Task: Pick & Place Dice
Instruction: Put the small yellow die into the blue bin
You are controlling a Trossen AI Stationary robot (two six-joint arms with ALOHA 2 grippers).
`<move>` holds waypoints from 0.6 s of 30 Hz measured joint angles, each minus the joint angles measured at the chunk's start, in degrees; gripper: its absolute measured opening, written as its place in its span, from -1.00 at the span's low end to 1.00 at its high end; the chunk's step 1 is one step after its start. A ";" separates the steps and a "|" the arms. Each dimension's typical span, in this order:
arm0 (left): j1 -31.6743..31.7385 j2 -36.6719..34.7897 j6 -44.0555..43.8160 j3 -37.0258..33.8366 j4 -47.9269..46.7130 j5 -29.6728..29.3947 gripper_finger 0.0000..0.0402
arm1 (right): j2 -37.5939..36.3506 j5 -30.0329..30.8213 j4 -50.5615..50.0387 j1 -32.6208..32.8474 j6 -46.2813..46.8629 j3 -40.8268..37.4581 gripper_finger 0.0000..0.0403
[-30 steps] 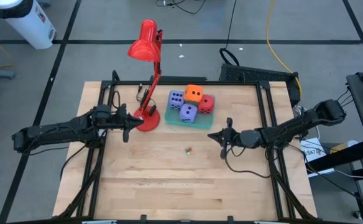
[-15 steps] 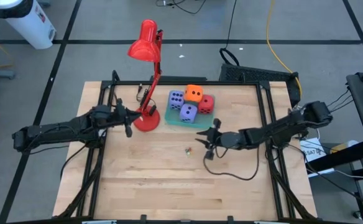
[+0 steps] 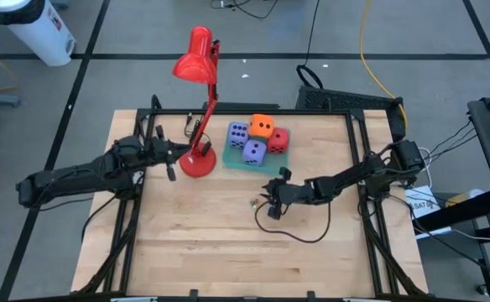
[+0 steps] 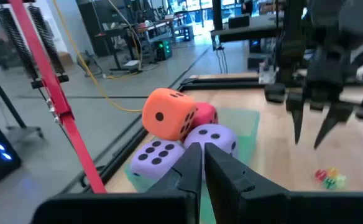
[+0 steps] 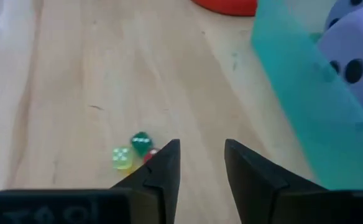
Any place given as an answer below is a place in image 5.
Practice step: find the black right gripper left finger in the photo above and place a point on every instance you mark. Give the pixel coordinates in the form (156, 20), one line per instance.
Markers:
(138, 202)

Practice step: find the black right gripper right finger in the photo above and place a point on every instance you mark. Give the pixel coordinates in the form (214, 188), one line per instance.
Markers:
(262, 199)

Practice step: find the small lime translucent die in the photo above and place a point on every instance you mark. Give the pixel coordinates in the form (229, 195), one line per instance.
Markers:
(122, 158)

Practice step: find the small red translucent die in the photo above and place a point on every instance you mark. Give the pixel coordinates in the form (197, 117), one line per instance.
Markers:
(150, 154)

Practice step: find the small green translucent die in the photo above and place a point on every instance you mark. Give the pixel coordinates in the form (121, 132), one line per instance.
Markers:
(141, 143)

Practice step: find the large purple foam die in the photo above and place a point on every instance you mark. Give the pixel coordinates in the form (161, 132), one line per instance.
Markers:
(355, 43)
(340, 9)

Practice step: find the teal translucent plastic bin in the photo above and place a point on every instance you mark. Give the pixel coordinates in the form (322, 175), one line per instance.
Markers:
(299, 93)

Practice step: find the red desk lamp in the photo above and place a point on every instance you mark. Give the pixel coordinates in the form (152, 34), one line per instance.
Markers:
(225, 7)

